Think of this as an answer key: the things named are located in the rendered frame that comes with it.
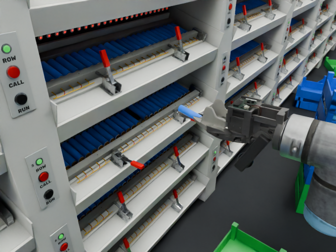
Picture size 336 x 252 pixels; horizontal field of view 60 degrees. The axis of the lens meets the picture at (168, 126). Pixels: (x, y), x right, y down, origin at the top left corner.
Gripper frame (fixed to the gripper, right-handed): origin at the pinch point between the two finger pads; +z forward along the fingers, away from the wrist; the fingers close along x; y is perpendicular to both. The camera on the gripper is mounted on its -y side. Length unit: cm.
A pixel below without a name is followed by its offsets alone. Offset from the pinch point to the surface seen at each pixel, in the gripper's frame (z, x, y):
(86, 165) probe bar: 16.7, 23.4, -5.9
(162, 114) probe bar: 16.8, -6.1, -5.7
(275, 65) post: 13, -99, -16
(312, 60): 17, -221, -47
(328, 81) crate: -18, -64, -8
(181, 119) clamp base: 13.0, -10.4, -8.3
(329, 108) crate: -22, -47, -11
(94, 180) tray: 14.4, 23.7, -9.2
